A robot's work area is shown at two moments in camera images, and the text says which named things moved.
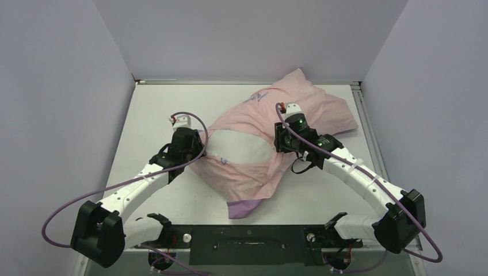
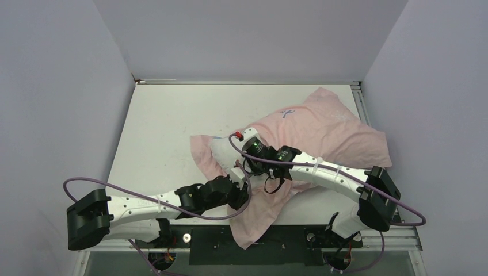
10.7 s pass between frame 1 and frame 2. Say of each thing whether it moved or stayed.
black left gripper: moved
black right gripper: moved
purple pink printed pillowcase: moved
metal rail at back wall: stayed
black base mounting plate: stayed
